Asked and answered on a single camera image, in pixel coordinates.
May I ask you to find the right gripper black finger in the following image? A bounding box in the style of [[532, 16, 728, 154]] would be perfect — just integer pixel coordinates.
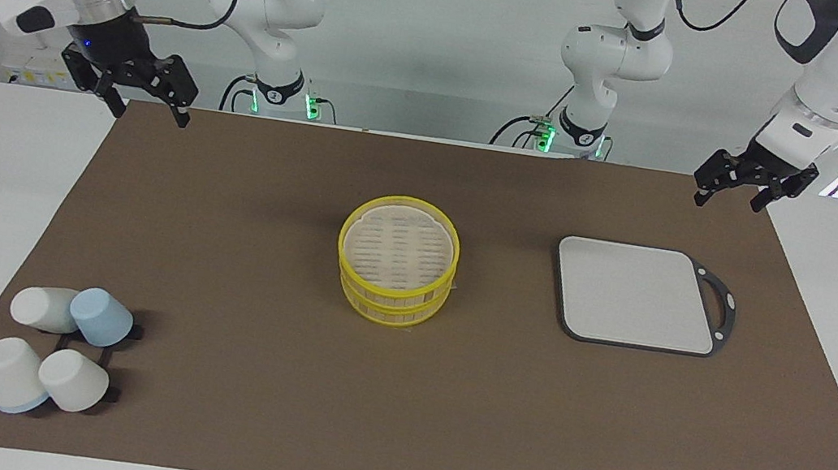
[[54, 45, 136, 120], [128, 50, 204, 131]]

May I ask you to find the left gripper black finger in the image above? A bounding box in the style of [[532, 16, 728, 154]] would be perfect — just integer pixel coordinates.
[[689, 144, 753, 214], [748, 156, 822, 222]]

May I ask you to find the yellow steamer basket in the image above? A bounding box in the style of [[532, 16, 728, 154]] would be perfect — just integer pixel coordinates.
[[333, 253, 458, 336]]

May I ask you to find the white power strip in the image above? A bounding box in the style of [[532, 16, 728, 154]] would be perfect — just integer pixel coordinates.
[[1, 42, 78, 93]]

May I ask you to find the grey cutting board dark rim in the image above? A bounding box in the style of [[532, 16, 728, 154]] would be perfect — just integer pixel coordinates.
[[544, 233, 745, 363]]

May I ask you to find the white plastic cup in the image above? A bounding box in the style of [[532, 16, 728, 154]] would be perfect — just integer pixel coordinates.
[[6, 282, 84, 337], [0, 336, 58, 420], [33, 345, 114, 418]]

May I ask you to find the light blue plastic cup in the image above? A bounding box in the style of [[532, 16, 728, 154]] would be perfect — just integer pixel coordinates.
[[65, 285, 137, 351]]

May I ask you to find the black cup rack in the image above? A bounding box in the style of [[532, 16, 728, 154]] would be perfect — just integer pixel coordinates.
[[45, 312, 146, 411]]

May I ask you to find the brown table mat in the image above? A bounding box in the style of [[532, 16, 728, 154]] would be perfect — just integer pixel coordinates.
[[0, 78, 838, 470]]

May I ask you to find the black base cable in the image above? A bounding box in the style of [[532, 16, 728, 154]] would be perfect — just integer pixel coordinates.
[[488, 74, 577, 158], [218, 68, 263, 117]]

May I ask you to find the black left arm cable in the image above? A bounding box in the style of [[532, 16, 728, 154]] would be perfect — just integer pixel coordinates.
[[665, 0, 761, 41]]

